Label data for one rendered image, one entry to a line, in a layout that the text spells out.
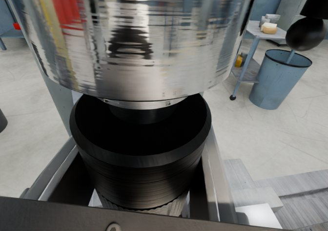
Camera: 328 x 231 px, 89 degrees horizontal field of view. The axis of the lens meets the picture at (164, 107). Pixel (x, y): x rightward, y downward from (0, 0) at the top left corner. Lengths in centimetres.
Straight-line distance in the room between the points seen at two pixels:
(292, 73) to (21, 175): 268
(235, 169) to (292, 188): 18
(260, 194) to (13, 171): 174
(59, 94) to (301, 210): 65
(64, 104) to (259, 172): 158
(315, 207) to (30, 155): 183
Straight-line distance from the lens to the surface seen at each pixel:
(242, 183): 41
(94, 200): 52
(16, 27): 454
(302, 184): 58
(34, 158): 184
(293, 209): 52
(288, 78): 230
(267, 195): 37
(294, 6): 515
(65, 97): 54
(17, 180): 177
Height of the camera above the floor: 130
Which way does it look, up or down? 39 degrees down
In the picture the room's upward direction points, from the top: 5 degrees clockwise
